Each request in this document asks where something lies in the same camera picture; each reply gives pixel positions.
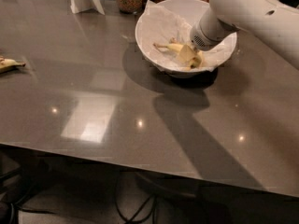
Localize white paper liner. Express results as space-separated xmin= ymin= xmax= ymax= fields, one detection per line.
xmin=136 ymin=0 xmax=232 ymax=73

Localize black cable under table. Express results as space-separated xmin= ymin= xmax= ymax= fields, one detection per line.
xmin=113 ymin=168 xmax=158 ymax=224

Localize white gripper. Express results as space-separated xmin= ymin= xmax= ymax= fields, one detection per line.
xmin=177 ymin=8 xmax=237 ymax=63

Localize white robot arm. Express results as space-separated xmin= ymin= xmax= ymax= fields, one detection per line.
xmin=190 ymin=0 xmax=299 ymax=68

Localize black table leg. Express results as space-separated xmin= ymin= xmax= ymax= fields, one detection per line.
xmin=3 ymin=156 xmax=51 ymax=203

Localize white bowl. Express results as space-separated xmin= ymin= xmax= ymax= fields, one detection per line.
xmin=135 ymin=0 xmax=238 ymax=79

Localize banana at left edge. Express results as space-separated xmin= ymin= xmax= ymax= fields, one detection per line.
xmin=0 ymin=57 xmax=26 ymax=74

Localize yellow banana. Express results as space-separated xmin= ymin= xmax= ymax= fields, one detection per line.
xmin=153 ymin=39 xmax=204 ymax=70

